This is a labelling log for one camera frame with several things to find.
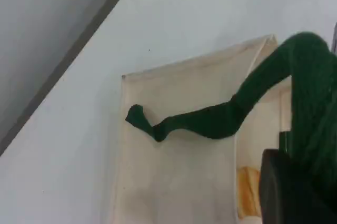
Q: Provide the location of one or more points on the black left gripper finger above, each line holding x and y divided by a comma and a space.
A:
289, 197

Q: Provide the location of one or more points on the long ridged golden bread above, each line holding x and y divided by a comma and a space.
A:
247, 189

